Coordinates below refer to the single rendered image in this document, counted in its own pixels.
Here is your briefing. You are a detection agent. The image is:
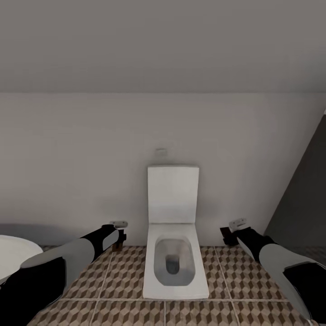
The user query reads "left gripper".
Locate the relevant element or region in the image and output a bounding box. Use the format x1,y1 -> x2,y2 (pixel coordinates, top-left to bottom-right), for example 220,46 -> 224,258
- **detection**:
115,231 -> 126,244

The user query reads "mousetrap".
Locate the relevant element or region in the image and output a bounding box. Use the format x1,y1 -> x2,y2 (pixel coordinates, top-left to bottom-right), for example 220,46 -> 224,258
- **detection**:
220,227 -> 232,238
112,230 -> 124,252

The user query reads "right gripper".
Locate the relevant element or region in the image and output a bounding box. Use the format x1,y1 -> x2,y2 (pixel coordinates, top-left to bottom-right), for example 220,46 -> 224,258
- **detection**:
223,231 -> 240,247

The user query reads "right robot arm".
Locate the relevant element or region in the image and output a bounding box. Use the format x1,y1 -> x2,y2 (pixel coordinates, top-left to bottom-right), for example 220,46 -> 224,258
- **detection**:
223,218 -> 326,326

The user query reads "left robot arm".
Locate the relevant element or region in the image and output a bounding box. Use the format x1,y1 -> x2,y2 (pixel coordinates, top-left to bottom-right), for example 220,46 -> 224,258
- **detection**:
0,221 -> 128,326

